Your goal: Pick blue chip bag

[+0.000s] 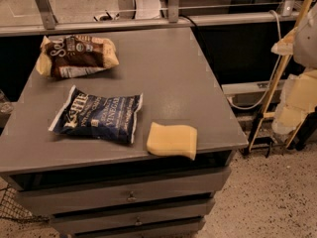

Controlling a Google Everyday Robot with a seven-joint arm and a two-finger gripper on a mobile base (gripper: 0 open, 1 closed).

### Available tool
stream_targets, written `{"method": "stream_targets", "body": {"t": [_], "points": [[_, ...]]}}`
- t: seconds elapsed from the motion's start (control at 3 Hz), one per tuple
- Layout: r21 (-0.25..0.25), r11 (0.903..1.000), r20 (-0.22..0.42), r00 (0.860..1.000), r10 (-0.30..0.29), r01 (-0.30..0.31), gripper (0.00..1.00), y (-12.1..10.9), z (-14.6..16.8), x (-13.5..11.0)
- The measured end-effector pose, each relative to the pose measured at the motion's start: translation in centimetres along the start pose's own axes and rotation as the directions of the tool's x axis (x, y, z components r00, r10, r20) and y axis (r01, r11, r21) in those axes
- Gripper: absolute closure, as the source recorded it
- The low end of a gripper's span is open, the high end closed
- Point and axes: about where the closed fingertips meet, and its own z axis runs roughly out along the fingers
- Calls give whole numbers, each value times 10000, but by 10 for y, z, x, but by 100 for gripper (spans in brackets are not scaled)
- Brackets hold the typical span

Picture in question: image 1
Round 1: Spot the blue kettle chip bag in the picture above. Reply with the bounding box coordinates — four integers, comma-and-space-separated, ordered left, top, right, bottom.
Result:
49, 85, 143, 144

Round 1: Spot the brown and yellow chip bag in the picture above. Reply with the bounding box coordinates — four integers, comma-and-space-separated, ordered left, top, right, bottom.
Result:
36, 35, 119, 78

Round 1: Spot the yellow sponge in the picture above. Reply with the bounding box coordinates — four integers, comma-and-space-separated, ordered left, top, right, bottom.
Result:
147, 122, 197, 160

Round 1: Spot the grey drawer cabinet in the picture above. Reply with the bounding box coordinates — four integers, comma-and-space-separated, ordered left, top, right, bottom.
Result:
0, 27, 250, 238

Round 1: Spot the middle grey drawer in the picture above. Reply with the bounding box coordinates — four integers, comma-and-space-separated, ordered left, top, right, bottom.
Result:
51, 198, 215, 234

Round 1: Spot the grey drawer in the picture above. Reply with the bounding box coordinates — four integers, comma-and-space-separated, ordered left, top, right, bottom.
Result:
74, 217, 205, 238
51, 198, 215, 234
16, 167, 231, 215

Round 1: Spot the bottom grey drawer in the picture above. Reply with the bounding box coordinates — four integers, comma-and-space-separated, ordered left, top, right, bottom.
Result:
74, 217, 205, 238

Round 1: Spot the top grey drawer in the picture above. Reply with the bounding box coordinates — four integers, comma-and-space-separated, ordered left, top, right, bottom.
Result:
16, 167, 231, 215

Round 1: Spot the wooden easel stand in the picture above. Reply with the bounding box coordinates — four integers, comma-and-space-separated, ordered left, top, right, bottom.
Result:
242, 0, 313, 156

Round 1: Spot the black cable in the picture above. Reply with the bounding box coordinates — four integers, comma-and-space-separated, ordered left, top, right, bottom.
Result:
178, 14, 212, 64

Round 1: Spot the white cable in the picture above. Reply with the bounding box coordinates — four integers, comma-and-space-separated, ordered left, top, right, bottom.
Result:
227, 9, 283, 111

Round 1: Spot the grey metal railing frame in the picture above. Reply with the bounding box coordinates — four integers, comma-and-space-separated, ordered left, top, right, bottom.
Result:
0, 0, 303, 36

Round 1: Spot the wire mesh basket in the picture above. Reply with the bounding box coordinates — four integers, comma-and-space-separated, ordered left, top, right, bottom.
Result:
0, 185, 49, 224

